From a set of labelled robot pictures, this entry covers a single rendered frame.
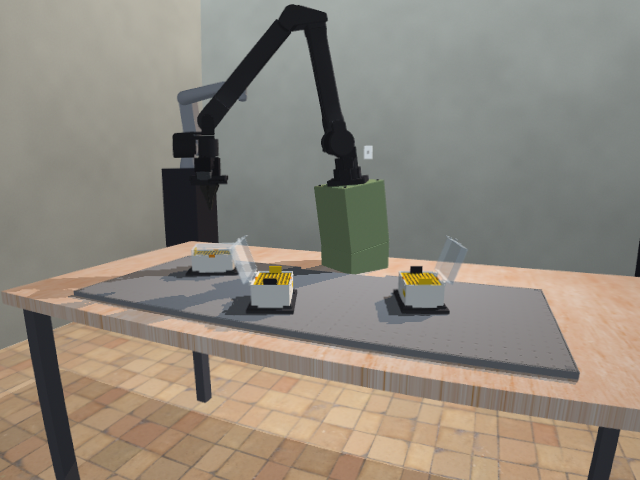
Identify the yellow tip rack with black holes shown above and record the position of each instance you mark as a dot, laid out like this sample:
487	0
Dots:
416	276
274	277

